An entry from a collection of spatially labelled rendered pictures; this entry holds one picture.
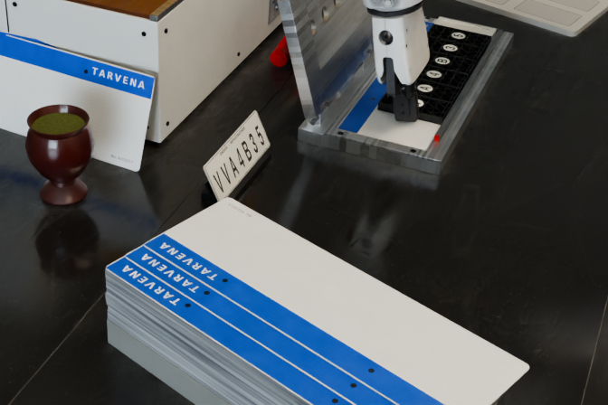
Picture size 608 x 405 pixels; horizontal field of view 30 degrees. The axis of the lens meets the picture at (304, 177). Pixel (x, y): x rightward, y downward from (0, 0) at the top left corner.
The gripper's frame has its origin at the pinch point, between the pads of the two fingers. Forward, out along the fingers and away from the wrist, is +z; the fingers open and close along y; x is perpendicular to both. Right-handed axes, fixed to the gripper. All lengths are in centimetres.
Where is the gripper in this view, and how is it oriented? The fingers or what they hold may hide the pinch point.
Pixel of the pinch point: (406, 106)
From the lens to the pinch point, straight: 160.2
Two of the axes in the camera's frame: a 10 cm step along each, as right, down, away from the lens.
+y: 3.7, -4.9, 7.9
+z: 1.4, 8.7, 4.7
